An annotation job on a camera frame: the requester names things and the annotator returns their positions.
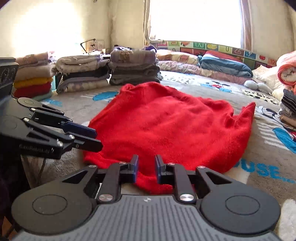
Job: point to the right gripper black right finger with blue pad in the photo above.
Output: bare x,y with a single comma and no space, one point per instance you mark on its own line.
165,172

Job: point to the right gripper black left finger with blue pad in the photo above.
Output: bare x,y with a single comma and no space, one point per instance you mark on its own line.
128,171

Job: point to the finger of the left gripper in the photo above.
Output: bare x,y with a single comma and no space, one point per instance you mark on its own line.
78,143
78,129

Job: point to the red knit sweater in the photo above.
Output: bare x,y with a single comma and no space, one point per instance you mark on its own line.
151,119

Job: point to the yellow red folded clothes stack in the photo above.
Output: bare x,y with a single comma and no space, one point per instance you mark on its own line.
35,75

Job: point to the beige grey folded clothes stack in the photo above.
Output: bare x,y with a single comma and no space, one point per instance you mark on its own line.
82,73

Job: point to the purple grey folded clothes stack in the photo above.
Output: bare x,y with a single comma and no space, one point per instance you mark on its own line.
134,66

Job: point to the striped folded clothes stack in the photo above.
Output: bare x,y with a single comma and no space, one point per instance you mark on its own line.
287,108

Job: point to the black desk lamp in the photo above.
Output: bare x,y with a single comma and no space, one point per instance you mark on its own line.
89,45

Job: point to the pink floral mattress pad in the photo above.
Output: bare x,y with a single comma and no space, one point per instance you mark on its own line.
179,67

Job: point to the floral pink pillow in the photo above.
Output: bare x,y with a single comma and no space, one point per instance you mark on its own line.
182,57

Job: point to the blue folded quilt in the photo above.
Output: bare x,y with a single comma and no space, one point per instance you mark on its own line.
224,63

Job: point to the grey plush toy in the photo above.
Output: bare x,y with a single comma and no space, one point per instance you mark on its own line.
251,84

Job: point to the white cream bedding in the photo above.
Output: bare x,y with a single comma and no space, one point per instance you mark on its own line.
269,76

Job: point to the colourful alphabet foam mat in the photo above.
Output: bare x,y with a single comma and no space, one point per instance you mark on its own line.
251,59

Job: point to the window curtain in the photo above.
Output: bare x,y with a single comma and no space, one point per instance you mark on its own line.
146,22

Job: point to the orange white rolled blanket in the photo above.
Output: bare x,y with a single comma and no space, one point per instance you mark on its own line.
286,69

